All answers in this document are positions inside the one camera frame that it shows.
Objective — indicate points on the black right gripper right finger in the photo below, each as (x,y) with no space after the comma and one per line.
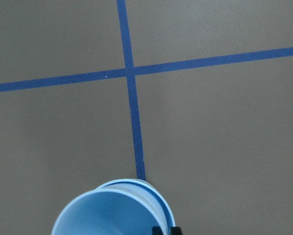
(176,231)

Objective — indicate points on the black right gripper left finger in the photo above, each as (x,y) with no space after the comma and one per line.
(156,231)

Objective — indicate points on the light blue cup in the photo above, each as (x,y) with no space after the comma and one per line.
(166,203)
(114,210)

